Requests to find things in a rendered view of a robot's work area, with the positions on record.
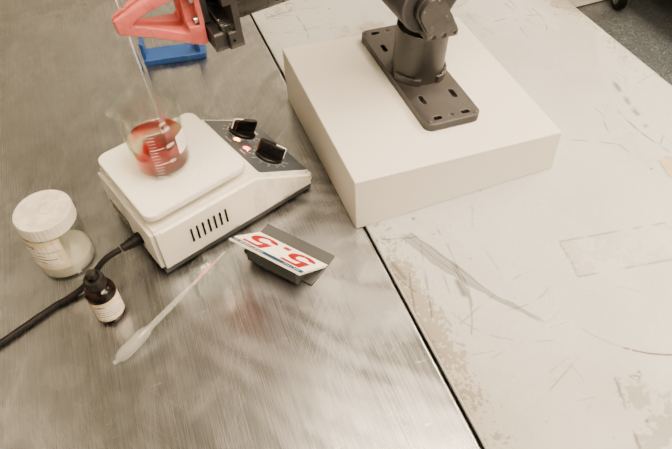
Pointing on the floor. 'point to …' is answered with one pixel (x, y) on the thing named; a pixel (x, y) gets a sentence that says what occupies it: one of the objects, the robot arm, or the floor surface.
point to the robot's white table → (537, 226)
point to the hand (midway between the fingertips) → (123, 23)
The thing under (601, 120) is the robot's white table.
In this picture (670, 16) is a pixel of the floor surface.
